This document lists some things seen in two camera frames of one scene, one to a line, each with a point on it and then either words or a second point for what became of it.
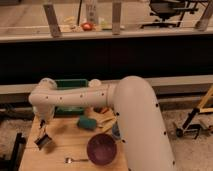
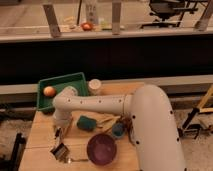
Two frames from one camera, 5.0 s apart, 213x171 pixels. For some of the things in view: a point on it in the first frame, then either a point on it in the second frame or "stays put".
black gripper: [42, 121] -> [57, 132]
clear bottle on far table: [92, 11] stays put
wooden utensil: [104, 122] stays put
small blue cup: [116, 130] stays put
